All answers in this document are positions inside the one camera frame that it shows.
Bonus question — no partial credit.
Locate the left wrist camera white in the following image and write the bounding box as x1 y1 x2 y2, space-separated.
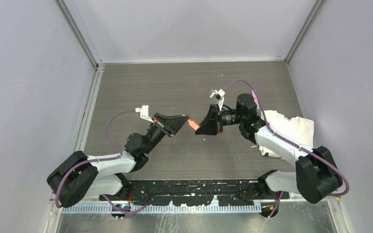
135 105 155 123

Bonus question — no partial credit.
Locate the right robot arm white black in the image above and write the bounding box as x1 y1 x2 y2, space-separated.
195 89 345 204

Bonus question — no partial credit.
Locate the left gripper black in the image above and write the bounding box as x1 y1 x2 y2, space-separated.
143 113 189 155

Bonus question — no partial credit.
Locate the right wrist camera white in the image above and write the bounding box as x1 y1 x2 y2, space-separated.
209 89 225 112

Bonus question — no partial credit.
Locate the orange highlighter pen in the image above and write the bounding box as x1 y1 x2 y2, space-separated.
187 118 200 131

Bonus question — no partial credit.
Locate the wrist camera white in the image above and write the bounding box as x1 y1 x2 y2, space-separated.
135 105 155 123
209 89 225 112

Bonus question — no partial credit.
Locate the slotted cable duct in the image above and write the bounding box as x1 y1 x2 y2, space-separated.
62 202 262 214

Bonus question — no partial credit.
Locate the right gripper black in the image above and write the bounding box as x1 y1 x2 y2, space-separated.
195 104 245 135

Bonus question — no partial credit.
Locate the pink highlighter pen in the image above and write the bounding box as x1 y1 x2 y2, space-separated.
251 90 257 99

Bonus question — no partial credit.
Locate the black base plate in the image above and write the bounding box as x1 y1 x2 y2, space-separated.
108 179 280 206

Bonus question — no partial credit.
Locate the aluminium frame rail left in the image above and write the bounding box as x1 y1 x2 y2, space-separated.
65 63 105 159

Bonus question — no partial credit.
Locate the white cloth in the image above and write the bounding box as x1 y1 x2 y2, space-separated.
265 110 314 147

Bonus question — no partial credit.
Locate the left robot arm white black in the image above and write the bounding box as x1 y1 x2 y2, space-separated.
47 113 190 208

